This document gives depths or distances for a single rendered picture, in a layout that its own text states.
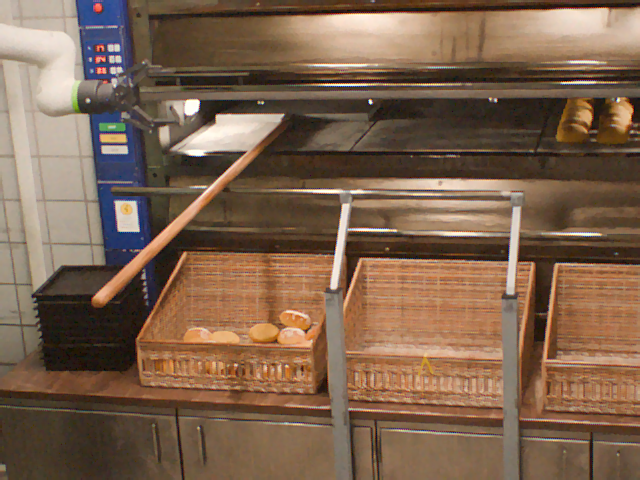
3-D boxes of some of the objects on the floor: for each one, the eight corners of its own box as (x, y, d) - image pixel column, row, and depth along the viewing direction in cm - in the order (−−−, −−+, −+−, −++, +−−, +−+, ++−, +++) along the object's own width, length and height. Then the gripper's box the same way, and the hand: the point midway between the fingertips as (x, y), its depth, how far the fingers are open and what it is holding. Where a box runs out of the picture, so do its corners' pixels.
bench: (85, 471, 455) (65, 322, 437) (797, 524, 394) (808, 352, 376) (12, 555, 404) (-14, 389, 386) (817, 630, 342) (831, 438, 324)
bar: (154, 528, 414) (115, 184, 378) (545, 562, 382) (544, 188, 346) (116, 581, 385) (70, 214, 349) (536, 622, 353) (533, 222, 317)
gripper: (103, 49, 346) (177, 47, 341) (113, 138, 354) (185, 137, 349) (92, 54, 339) (167, 52, 334) (102, 144, 347) (176, 144, 342)
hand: (172, 96), depth 342 cm, fingers open, 13 cm apart
